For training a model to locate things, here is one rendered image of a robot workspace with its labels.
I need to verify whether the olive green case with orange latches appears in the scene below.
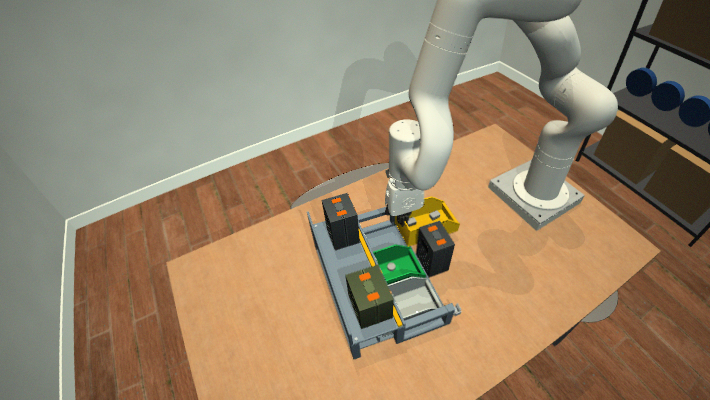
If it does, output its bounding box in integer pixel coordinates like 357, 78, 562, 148
345, 265, 394, 329

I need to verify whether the yellow flat bar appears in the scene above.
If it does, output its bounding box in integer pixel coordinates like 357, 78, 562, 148
359, 230, 402, 327

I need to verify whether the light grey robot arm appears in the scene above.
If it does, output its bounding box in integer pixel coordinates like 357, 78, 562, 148
385, 0, 618, 211

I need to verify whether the grey metal shelf rack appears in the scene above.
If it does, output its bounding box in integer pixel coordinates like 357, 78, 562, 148
307, 207, 462, 359

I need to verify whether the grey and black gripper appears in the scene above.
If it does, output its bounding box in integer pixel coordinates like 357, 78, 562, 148
385, 181, 424, 227

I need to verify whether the yellow bin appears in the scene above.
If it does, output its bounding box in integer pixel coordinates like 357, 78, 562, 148
395, 197, 460, 247

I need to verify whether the grey open bin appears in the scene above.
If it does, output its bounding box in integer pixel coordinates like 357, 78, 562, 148
389, 277, 442, 321

